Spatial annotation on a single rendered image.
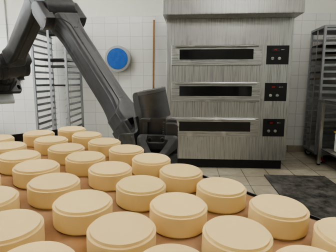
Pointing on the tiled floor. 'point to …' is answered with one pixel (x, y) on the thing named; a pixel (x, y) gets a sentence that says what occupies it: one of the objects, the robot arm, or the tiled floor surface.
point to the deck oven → (230, 79)
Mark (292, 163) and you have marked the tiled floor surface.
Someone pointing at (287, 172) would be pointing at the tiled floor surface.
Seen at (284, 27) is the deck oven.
